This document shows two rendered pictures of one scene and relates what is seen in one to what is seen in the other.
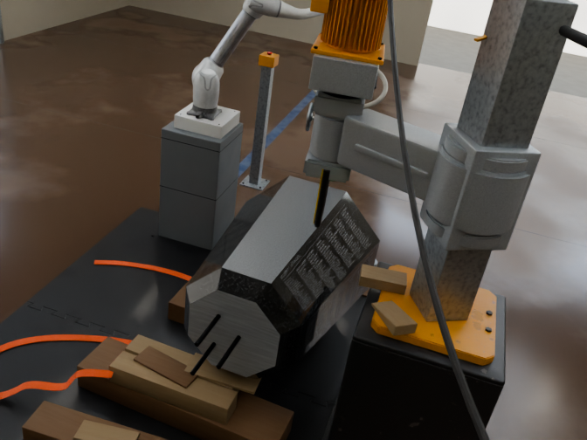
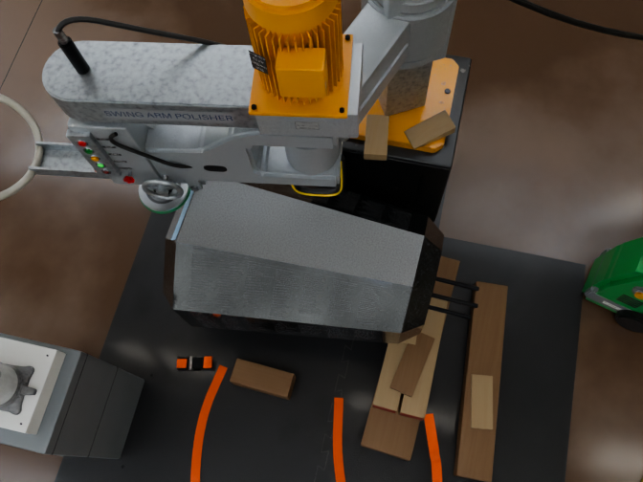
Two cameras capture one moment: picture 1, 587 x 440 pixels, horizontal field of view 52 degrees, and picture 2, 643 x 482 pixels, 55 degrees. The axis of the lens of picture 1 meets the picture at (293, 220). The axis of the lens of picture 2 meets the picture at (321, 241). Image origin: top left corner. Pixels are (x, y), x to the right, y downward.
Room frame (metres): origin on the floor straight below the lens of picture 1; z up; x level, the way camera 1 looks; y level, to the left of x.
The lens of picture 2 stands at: (2.31, 0.97, 3.20)
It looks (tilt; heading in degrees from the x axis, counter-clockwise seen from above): 69 degrees down; 278
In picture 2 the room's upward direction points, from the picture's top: 9 degrees counter-clockwise
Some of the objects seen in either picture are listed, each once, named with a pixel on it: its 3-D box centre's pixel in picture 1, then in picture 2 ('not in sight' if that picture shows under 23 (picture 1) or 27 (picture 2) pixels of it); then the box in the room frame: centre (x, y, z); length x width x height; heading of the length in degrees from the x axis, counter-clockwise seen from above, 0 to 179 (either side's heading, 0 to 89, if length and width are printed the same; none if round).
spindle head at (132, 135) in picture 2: not in sight; (148, 134); (3.03, -0.16, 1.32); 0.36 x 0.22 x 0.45; 176
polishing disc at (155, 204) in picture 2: not in sight; (164, 187); (3.11, -0.17, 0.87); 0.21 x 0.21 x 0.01
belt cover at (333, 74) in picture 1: (350, 52); (204, 89); (2.76, -0.14, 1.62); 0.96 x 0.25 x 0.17; 176
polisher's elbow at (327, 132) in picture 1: (334, 133); (310, 138); (2.46, -0.12, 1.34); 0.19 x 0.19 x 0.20
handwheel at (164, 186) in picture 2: (316, 118); (164, 181); (3.00, -0.04, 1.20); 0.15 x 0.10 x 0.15; 176
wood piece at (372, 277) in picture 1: (383, 278); (376, 137); (2.21, -0.43, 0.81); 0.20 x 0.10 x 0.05; 85
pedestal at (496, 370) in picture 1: (415, 377); (393, 140); (2.10, -0.66, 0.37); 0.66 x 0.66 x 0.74; 77
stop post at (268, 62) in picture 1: (261, 121); not in sight; (4.52, 0.37, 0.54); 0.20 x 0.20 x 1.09; 77
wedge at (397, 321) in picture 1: (393, 313); (430, 129); (1.97, -0.46, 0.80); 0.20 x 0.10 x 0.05; 24
